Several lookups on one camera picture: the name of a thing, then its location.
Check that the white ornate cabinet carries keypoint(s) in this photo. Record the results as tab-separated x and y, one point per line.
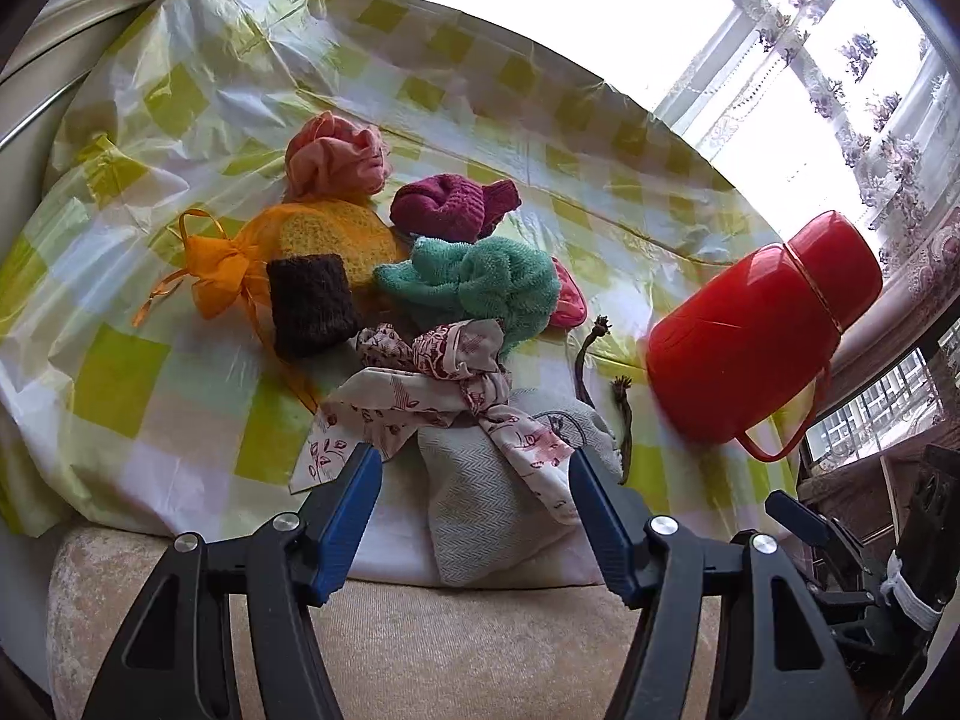
43	74

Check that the mauve patterned curtain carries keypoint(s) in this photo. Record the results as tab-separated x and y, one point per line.
917	295

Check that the green fluffy towel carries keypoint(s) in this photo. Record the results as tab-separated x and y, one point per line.
495	278

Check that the pink round coin pouch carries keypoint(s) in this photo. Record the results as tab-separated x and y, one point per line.
571	306

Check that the yellow checkered plastic tablecloth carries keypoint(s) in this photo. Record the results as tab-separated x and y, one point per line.
121	404

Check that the pink fabric scrunchie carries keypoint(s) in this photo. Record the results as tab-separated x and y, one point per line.
333	157

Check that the orange organza bag with sponge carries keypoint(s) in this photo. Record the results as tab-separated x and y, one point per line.
225	269

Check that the dark pink knitted sock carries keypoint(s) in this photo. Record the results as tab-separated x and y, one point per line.
453	208

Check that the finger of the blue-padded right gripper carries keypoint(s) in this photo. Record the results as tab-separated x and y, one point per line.
806	525

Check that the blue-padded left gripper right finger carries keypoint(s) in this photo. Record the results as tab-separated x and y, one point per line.
775	656

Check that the dark brown scouring pad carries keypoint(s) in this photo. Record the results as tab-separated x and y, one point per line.
312	305

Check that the red thermos flask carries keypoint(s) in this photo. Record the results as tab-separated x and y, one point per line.
754	336

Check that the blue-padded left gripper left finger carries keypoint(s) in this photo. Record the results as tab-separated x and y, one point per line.
172	657

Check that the floral pink white cloth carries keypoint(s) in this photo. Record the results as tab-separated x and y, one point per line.
442	397

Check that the grey drawstring pouch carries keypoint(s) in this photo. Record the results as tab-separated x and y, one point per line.
498	473

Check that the beige upholstered stool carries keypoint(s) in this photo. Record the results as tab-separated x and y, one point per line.
391	651

